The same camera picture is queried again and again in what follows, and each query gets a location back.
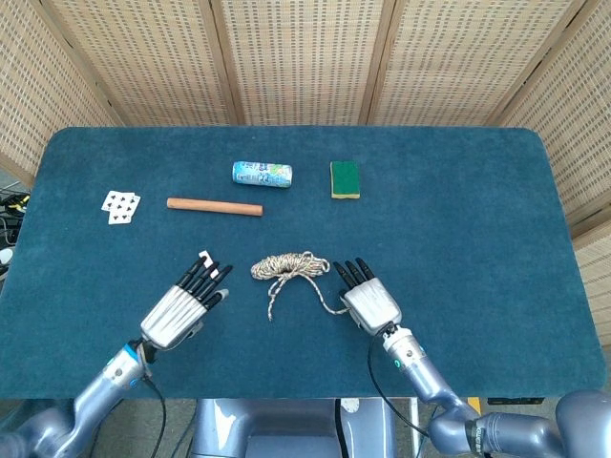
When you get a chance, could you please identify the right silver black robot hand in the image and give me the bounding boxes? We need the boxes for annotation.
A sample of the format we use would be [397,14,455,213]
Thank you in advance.
[332,258,402,335]

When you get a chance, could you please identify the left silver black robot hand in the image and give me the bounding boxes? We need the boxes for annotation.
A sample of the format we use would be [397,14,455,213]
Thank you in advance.
[139,256,234,352]

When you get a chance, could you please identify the speckled beige rope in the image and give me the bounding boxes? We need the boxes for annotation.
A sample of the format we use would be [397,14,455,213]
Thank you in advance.
[249,250,353,323]

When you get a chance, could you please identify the small white rectangular block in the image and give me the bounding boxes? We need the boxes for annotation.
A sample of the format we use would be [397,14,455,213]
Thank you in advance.
[198,249,221,279]

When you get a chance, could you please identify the blue carpet table cover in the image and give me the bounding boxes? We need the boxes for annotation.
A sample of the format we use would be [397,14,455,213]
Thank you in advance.
[0,125,607,400]

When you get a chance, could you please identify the clubs playing card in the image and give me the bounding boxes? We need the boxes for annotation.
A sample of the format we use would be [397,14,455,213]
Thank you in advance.
[108,194,142,226]
[100,189,137,214]

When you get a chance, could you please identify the brown wooden round stick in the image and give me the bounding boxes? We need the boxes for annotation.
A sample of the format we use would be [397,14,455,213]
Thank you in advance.
[166,197,264,218]

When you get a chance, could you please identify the metal table leg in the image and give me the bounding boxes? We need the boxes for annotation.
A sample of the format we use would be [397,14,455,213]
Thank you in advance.
[409,398,422,458]

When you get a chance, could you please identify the green yellow sponge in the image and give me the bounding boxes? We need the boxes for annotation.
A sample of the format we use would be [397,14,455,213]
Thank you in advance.
[329,159,361,200]

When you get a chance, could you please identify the blue-grey robot torso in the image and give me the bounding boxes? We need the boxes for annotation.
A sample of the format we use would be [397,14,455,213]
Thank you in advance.
[189,398,397,458]

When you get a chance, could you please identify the blue printed beverage can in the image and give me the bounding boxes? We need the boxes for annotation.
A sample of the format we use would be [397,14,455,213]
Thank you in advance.
[231,160,294,190]

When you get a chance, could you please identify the black box under table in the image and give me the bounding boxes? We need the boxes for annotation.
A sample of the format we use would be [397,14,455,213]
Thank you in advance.
[486,396,546,407]

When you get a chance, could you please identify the woven bamboo folding screen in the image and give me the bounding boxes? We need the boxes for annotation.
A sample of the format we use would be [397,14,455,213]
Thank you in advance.
[0,0,611,352]

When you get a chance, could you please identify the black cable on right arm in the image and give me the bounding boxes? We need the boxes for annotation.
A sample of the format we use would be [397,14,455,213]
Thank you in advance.
[367,333,432,438]

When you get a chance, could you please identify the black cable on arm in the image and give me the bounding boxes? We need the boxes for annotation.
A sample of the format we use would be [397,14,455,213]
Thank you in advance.
[141,374,168,458]
[367,333,432,438]

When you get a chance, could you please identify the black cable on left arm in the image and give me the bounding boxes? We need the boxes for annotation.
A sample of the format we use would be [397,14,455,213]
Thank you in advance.
[141,374,168,458]

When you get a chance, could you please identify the black cable on torso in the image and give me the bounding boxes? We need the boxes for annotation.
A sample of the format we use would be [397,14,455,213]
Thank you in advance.
[333,399,346,458]

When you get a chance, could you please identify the black equipment with cables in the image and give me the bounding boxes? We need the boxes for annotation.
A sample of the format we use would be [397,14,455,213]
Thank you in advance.
[0,187,32,282]

